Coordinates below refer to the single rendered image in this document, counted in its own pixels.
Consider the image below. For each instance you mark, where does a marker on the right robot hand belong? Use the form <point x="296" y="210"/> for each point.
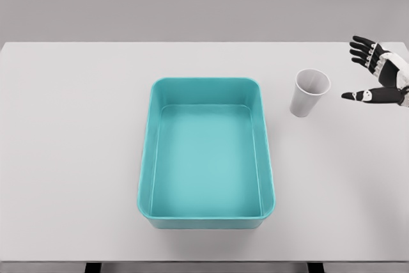
<point x="388" y="74"/>

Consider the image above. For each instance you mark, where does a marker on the white paper cup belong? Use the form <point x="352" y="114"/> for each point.
<point x="306" y="97"/>

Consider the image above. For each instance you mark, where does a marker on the teal plastic basket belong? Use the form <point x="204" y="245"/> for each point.
<point x="206" y="158"/>

